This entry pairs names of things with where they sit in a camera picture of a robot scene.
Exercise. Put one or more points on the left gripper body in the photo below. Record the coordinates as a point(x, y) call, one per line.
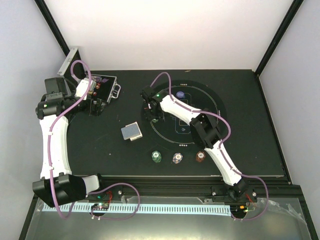
point(95, 112)

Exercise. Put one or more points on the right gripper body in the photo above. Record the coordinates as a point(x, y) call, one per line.
point(157, 114)

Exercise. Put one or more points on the purple small blind button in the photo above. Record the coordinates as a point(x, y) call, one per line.
point(180, 95)

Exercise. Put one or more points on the green poker chip stack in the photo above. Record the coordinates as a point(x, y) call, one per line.
point(156, 156)

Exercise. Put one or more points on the blue white poker chip stack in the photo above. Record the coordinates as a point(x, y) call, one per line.
point(177, 158)

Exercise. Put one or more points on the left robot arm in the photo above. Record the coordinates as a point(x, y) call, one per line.
point(61, 102)

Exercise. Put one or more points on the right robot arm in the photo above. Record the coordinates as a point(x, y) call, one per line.
point(205, 134)

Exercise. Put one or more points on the aluminium poker chip case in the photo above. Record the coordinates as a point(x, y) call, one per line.
point(106, 88)

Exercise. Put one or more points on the red dice in case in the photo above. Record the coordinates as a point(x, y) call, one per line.
point(96, 89)

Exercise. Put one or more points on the purple chips in case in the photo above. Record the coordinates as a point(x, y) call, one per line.
point(101, 79)

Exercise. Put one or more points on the round black poker mat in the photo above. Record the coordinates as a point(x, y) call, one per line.
point(173, 131)

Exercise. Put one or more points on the brown poker chip stack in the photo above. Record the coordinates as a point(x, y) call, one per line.
point(200, 156)

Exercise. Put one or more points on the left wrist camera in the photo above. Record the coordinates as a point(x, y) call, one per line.
point(82, 87)

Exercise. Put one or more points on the black aluminium mounting rail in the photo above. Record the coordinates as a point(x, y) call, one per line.
point(156, 186)

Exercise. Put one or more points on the white perforated cable strip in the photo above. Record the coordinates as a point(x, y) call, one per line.
point(168, 209)

